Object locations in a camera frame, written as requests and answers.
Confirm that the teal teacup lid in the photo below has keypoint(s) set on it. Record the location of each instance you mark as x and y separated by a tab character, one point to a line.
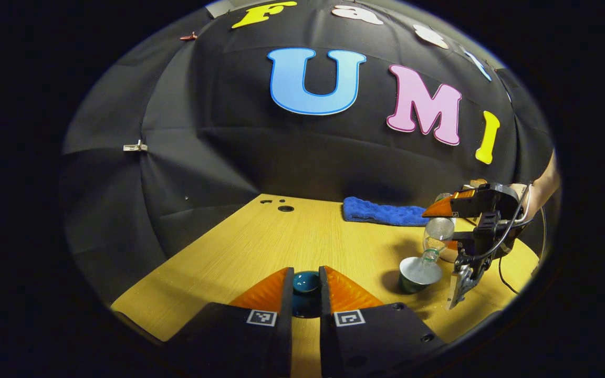
306	283

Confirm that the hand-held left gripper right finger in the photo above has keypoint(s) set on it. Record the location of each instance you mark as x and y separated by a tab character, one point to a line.
329	336

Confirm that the blue towel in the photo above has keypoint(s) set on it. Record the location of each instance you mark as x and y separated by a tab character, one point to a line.
381	212

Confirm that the black backdrop cloth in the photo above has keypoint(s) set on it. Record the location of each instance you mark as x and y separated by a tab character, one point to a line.
229	131

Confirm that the red backdrop clip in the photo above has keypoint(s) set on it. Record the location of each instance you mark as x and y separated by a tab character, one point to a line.
188	37

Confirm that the toasted bread slice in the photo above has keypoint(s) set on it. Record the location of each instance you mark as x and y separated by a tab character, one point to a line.
478	183

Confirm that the silver backdrop clip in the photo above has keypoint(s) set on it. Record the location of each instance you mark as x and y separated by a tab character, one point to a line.
135	146

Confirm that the clear plastic water bottle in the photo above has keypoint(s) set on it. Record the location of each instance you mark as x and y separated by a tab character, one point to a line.
439	231

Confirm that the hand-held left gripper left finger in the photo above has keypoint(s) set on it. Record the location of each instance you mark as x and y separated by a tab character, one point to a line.
284	336

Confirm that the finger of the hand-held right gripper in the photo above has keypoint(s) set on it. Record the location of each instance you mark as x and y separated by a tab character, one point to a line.
470	244
483	202

